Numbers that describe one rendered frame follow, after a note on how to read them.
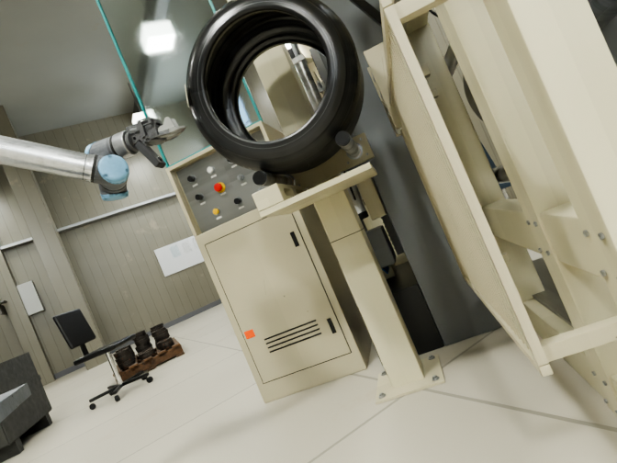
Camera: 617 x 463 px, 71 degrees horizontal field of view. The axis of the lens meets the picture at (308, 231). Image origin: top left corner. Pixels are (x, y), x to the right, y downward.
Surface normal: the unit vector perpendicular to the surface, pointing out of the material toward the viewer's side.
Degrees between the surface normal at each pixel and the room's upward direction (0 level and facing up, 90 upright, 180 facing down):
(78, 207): 90
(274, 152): 100
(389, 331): 90
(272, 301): 90
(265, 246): 90
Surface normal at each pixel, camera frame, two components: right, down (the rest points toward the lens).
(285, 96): -0.21, 0.07
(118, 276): 0.41, -0.19
